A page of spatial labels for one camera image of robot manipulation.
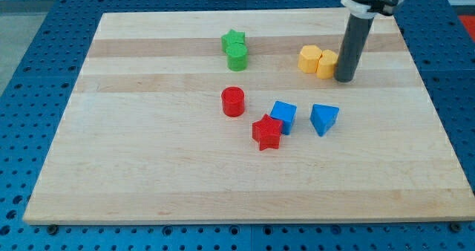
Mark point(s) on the green cylinder block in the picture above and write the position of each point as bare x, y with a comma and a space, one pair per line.
237, 57

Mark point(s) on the blue triangle block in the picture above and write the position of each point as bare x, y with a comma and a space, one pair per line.
323, 117

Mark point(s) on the yellow rounded block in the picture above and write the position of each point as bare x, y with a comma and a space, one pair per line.
327, 64

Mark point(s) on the blue cube block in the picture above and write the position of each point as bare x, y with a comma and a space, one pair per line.
286, 113

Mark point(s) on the red cylinder block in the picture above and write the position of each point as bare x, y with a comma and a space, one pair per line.
233, 101

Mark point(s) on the green star block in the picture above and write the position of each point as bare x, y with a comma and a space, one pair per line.
232, 37

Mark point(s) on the yellow hexagon block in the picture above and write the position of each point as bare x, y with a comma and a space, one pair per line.
308, 59

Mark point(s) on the red star block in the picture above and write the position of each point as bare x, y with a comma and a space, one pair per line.
267, 132

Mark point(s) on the wooden board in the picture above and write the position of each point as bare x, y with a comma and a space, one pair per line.
144, 140

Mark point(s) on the red object at edge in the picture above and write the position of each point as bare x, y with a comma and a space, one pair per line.
468, 22

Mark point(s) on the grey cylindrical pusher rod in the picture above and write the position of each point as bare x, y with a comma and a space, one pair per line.
354, 40

